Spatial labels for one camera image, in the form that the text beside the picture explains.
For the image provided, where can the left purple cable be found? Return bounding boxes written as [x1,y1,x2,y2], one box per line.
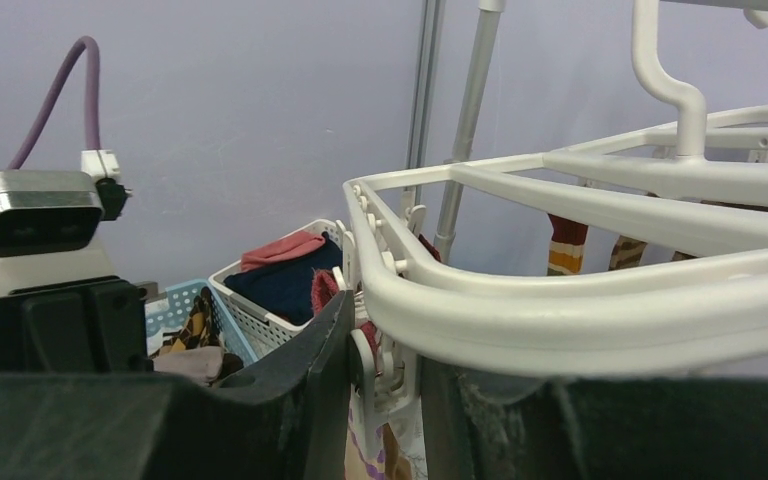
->
[6,35,103,172]

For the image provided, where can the white sock hanger frame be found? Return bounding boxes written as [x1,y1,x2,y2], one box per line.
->
[341,0,768,380]

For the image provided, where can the white laundry basket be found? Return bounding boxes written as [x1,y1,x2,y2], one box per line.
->
[208,219,343,357]

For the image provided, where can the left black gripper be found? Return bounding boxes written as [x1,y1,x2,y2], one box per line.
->
[0,276,154,374]

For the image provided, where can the dark navy cloth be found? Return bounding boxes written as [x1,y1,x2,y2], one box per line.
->
[223,232,343,326]

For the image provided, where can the blue laundry basket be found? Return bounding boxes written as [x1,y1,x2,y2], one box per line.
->
[145,279,259,366]

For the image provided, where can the white clothes clip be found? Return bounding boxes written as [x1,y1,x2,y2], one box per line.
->
[348,320,420,463]

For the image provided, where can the brown patterned hanging sock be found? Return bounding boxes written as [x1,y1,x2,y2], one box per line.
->
[608,235,648,271]

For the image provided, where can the pink cloth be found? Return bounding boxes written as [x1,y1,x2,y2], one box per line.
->
[240,231,325,272]

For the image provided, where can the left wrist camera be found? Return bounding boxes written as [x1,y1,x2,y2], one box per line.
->
[0,170,115,298]

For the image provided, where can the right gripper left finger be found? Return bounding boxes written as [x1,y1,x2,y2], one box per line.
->
[0,291,355,479]

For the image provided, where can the pile of socks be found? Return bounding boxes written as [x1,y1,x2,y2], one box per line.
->
[146,283,252,387]

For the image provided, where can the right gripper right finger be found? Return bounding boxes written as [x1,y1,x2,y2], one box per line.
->
[420,359,768,479]

